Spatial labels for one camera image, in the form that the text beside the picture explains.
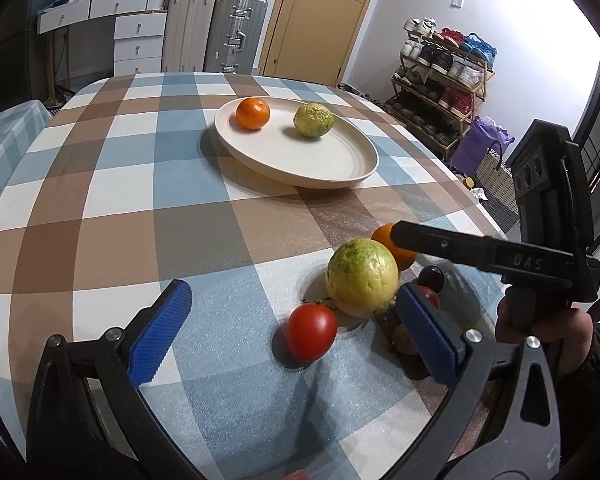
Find dark grey refrigerator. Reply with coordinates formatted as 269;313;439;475
0;0;38;118

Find cream round plate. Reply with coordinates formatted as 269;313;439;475
214;97;379;190

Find rows of shoes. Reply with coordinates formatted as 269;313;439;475
386;16;497;146

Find orange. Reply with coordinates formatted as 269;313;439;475
235;97;272;132
370;223;418;272

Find silver suitcase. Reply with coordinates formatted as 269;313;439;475
203;0;269;76

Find woven basket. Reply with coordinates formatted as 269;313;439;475
475;141;521;226

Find scattered dark shoes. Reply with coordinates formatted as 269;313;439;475
337;82;387;109

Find brown blue checked tablecloth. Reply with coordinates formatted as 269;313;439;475
0;71;521;480

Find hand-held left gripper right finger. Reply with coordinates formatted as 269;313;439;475
395;282;564;480

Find white desk with drawers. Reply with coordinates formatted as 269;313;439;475
36;0;170;78

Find white suitcase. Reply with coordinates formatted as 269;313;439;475
161;0;218;75

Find small green guava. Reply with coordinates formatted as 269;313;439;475
293;102;335;139

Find wooden shoe rack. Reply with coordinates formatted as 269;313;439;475
385;17;496;161

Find small red tomato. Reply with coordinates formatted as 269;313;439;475
416;285;441;310

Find person's right hand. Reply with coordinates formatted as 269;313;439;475
495;296;594;377

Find wooden door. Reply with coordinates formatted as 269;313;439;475
257;0;386;86

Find large yellow guava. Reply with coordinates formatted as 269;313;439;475
325;238;400;318

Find dark purple plum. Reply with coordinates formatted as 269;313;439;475
418;266;446;292

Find purple bag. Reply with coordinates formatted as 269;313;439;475
450;115;515;178

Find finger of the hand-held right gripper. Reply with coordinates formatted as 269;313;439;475
390;221;503;274

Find small brown fruit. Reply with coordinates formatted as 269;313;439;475
391;322;421;356

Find large red tomato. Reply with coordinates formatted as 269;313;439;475
285;304;339;362

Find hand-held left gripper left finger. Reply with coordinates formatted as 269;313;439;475
26;279;203;480

